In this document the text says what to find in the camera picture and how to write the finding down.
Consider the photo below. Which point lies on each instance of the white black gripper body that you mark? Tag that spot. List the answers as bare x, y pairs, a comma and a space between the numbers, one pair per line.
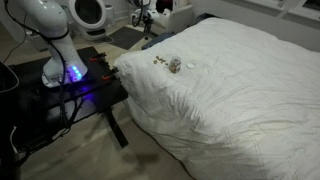
145, 15

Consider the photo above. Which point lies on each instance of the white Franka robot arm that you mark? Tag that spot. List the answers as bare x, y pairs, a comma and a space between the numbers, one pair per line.
50, 16

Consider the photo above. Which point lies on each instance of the dark blue mattress base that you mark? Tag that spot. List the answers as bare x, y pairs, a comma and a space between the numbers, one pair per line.
158, 40

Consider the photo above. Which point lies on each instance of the dark floor mat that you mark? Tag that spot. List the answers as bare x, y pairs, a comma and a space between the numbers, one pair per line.
126, 38

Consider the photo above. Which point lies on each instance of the white armchair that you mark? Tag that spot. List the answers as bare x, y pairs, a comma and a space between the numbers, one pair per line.
173, 21

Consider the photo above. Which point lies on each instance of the elongated brown nut cluster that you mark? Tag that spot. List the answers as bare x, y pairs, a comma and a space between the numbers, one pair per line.
160, 59

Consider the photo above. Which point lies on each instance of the small white bin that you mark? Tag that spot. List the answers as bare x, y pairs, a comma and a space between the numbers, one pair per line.
110, 15

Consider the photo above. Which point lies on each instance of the small crumpled grey object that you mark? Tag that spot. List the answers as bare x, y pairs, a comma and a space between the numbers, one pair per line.
174, 65

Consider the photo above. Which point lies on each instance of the white round jar lid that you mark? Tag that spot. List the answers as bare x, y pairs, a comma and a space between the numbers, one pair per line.
190, 66

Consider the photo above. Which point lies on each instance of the red black clamp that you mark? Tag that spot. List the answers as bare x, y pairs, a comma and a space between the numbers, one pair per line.
97, 57
108, 76

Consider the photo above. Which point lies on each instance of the round white appliance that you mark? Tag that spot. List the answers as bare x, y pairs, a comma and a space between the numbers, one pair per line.
87, 15

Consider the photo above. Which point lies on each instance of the black robot table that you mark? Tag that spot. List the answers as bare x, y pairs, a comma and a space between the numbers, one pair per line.
110, 93

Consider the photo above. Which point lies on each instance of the white bed duvet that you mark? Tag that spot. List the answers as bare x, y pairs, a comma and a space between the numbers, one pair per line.
233, 100

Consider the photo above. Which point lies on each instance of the black rounded object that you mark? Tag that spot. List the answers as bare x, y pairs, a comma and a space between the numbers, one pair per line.
6, 80

